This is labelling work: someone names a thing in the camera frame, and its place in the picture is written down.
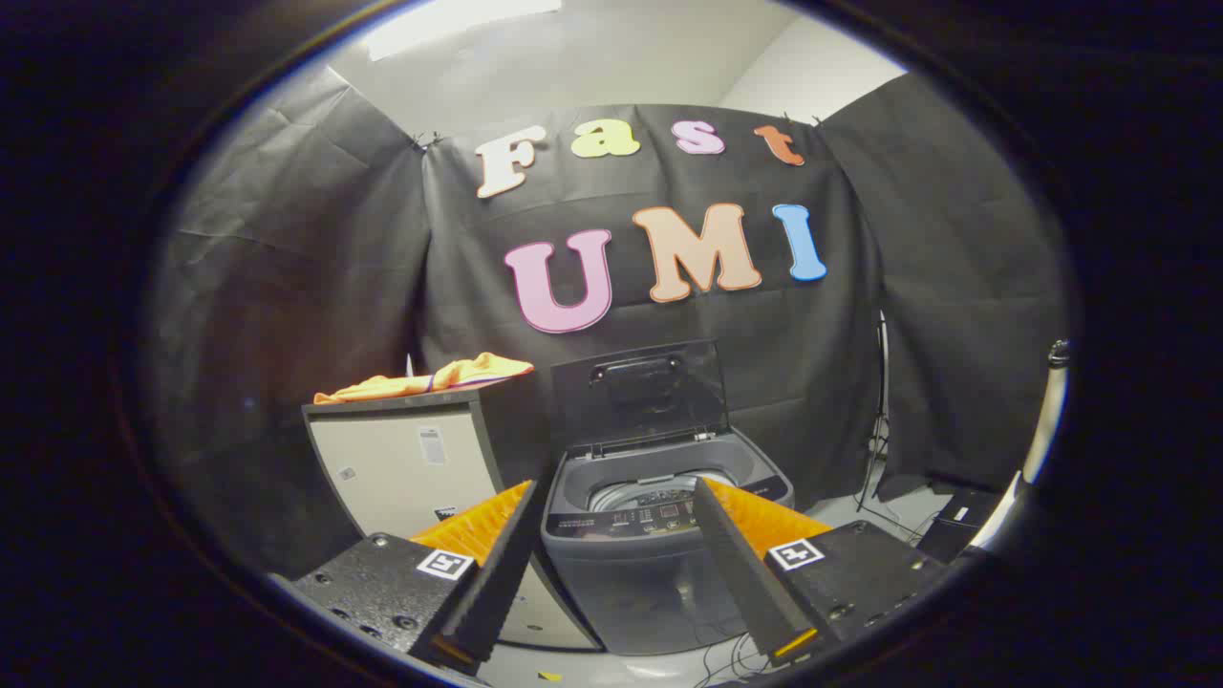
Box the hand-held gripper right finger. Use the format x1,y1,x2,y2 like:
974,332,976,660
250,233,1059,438
690,475,949,668

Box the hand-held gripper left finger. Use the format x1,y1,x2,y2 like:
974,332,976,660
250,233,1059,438
291,478,542,675

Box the grey washing machine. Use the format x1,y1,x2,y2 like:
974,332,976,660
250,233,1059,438
540,428,796,658

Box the orange shirt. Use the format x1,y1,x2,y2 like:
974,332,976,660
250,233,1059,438
313,352,536,405

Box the white cabinet with dark top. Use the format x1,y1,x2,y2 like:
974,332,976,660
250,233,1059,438
302,377,603,653

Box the black backdrop cloth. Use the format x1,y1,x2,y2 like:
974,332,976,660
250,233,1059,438
143,67,1071,584

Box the flat black box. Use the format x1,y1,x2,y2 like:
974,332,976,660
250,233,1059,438
917,485,1002,565

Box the thin black light stand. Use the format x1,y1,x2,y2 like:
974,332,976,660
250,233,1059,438
855,311,894,512

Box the white pole with dark cap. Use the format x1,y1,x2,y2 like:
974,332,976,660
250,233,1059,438
970,339,1071,557

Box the loose black floor cables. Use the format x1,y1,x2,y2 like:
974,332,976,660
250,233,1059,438
693,629,794,688

